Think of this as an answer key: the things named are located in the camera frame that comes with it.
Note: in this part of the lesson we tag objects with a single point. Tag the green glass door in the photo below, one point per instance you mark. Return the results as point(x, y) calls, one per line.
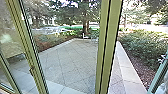
point(159, 78)

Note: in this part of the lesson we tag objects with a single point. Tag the white garden chair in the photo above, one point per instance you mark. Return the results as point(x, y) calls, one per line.
point(86, 35)
point(94, 39)

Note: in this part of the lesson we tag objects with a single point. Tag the tree trunk outdoors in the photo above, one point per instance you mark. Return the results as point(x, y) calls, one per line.
point(85, 25)

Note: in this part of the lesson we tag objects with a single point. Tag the white outdoor railing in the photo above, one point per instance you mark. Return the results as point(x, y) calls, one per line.
point(50, 30)

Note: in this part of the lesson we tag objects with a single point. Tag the dark green shrub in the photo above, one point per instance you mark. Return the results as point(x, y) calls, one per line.
point(143, 45)

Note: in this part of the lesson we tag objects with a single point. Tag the small frame latch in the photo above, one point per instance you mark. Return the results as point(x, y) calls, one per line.
point(31, 71)

